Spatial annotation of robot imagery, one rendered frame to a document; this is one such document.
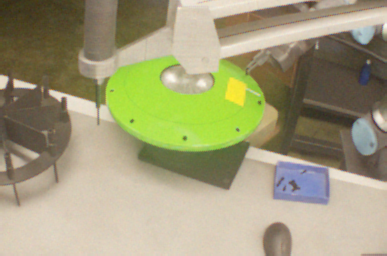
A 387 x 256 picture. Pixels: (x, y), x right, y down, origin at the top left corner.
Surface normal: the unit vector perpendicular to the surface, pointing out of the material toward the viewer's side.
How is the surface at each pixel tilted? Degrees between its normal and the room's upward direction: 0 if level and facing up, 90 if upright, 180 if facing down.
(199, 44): 90
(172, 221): 0
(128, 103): 23
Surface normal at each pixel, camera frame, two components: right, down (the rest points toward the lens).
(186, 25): 0.17, 0.62
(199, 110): 0.15, -0.60
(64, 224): 0.10, -0.78
